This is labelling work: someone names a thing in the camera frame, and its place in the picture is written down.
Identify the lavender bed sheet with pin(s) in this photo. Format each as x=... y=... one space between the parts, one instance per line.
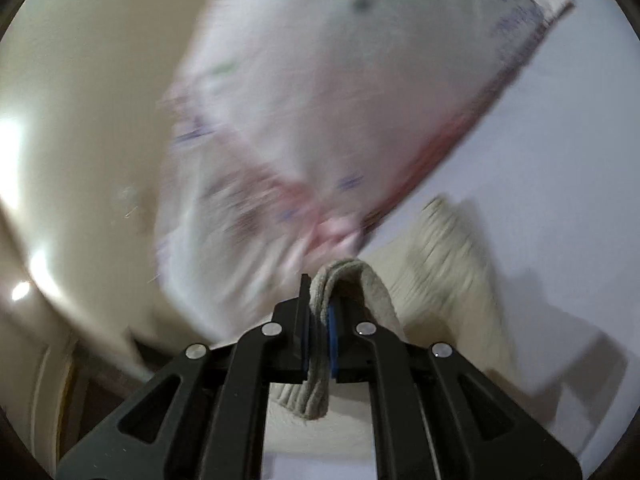
x=548 y=182

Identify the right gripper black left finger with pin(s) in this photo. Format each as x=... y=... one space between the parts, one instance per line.
x=203 y=415

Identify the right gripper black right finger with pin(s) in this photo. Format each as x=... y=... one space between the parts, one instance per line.
x=434 y=414

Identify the cream cable-knit sweater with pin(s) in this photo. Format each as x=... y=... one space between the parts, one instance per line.
x=433 y=282

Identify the pink floral pillow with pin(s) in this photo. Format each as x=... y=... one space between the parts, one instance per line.
x=299 y=123

